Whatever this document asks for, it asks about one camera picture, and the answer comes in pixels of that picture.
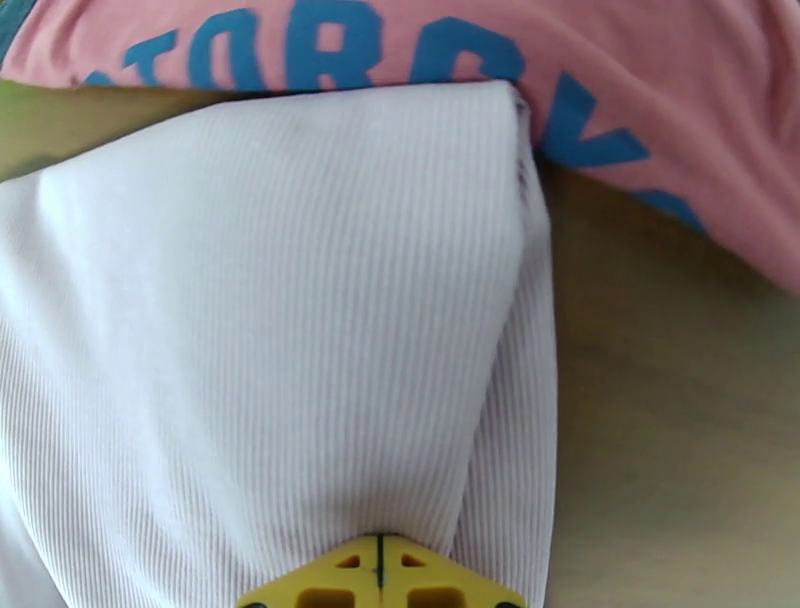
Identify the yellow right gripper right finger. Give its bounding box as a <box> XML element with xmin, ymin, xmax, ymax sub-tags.
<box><xmin>380</xmin><ymin>533</ymin><xmax>528</xmax><ymax>608</ymax></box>

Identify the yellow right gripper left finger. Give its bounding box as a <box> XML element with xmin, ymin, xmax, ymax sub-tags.
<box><xmin>235</xmin><ymin>533</ymin><xmax>381</xmax><ymax>608</ymax></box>

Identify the pink tank top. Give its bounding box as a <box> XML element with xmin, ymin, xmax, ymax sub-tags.
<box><xmin>0</xmin><ymin>0</ymin><xmax>800</xmax><ymax>296</ymax></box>

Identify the pale mauve ribbed shirt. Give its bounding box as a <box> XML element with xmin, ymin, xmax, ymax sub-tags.
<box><xmin>0</xmin><ymin>81</ymin><xmax>559</xmax><ymax>608</ymax></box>

